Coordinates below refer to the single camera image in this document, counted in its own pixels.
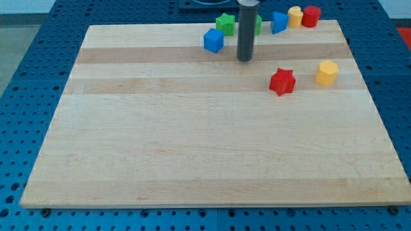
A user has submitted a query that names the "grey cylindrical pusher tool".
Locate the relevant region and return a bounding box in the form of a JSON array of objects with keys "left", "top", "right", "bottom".
[{"left": 237, "top": 0, "right": 259, "bottom": 62}]

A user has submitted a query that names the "blue cube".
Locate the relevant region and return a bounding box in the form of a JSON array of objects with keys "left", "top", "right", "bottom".
[{"left": 204, "top": 28, "right": 224, "bottom": 53}]

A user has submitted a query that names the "green star block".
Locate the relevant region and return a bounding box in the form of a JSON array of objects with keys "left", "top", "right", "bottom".
[{"left": 216, "top": 13, "right": 235, "bottom": 36}]

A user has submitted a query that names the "red star block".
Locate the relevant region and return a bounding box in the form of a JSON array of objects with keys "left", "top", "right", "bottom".
[{"left": 269, "top": 68, "right": 296, "bottom": 96}]

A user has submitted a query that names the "green round block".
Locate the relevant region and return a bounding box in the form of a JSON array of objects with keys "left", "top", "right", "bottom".
[{"left": 254, "top": 15, "right": 262, "bottom": 36}]

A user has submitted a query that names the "blue triangle block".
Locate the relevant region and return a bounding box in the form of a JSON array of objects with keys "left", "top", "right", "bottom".
[{"left": 271, "top": 12, "right": 289, "bottom": 34}]

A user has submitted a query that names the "yellow heart block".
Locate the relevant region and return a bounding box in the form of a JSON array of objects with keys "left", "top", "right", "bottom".
[{"left": 288, "top": 6, "right": 303, "bottom": 28}]

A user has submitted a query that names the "red cylinder block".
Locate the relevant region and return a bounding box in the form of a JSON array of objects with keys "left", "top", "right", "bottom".
[{"left": 302, "top": 5, "right": 322, "bottom": 28}]

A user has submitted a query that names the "yellow hexagon block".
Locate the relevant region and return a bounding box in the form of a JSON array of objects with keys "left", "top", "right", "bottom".
[{"left": 315, "top": 60, "right": 339, "bottom": 86}]

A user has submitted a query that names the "wooden board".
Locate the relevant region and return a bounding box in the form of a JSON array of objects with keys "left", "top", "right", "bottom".
[{"left": 20, "top": 20, "right": 410, "bottom": 209}]

